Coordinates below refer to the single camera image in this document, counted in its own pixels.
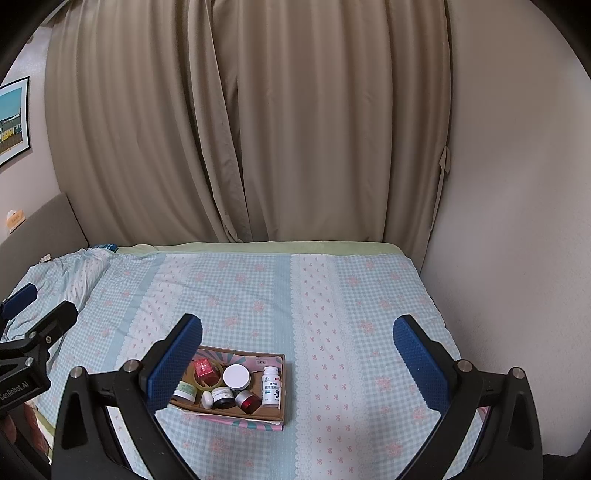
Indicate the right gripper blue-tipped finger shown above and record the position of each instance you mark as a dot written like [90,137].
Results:
[16,303]

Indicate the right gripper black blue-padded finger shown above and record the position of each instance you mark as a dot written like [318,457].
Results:
[509,443]
[86,445]

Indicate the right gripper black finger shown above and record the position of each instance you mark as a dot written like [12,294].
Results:
[54,324]

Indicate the green white-lid jar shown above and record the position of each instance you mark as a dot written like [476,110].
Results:
[185,392]

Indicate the white earbuds case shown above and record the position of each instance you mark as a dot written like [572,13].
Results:
[206,400]

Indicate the red rectangular box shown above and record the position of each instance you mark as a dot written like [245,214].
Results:
[205,372]

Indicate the small white-lid jar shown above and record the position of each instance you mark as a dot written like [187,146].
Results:
[222,398]

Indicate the yellow tape roll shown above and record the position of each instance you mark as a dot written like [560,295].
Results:
[202,388]

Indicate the large white-lid jar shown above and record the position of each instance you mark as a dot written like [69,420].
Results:
[236,377]

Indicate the silver-lid glass jar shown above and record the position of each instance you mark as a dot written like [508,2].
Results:
[248,402]

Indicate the white pill bottle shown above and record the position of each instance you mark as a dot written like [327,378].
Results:
[271,386]

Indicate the person's hand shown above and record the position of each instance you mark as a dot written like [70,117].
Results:
[10,429]

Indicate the grey headboard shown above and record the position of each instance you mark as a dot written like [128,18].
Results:
[53,229]

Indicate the blue checked bedspread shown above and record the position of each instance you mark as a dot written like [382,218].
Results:
[353,410]

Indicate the beige curtain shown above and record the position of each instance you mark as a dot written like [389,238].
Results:
[251,121]

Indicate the green mattress pad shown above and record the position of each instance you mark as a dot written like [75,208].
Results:
[299,247]

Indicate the framed wall picture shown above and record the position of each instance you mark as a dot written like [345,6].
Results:
[14,119]

